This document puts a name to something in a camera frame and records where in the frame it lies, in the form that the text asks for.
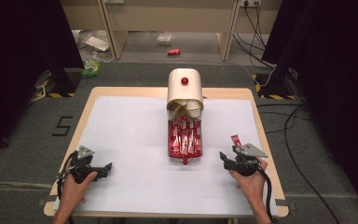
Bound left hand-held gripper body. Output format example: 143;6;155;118
69;145;106;184

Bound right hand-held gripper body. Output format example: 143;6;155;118
232;142;269;177

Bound single red stick packet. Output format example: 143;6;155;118
230;133;243;147

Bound red snack packet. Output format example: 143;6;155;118
167;115;204;166

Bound person's right hand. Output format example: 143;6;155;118
228;157;269;201

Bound person's left hand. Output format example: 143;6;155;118
61;170;98;204

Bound white table mat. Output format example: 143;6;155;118
52;95;279;217

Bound white paper cup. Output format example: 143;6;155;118
186;99;204;119

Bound white roll-top storage box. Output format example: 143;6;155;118
166;67;205;123

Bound hazard-striped stand base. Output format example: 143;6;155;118
31;67;82;100
251;72;297;101

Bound green plastic bag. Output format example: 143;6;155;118
80;56;104;78

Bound black curtain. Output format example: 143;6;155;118
261;0;358;220
0;0;86;163

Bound pile of clear plastic wrapping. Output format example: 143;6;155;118
72;29;114;63

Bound clear plastic container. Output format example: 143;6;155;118
156;33;175;47

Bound beige wooden desk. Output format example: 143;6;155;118
60;0;283;63

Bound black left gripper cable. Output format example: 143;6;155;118
56;151;77;224

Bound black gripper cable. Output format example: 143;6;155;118
56;151;77;224
256;167;275;224

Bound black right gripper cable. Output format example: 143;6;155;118
256;167;275;224

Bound black floor cable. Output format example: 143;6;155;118
255;104;343;224

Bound white floor cable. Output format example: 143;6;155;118
126;42;277;89

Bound black cables at socket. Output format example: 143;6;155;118
232;2;278;70

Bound white wall socket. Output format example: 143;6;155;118
239;0;262;8

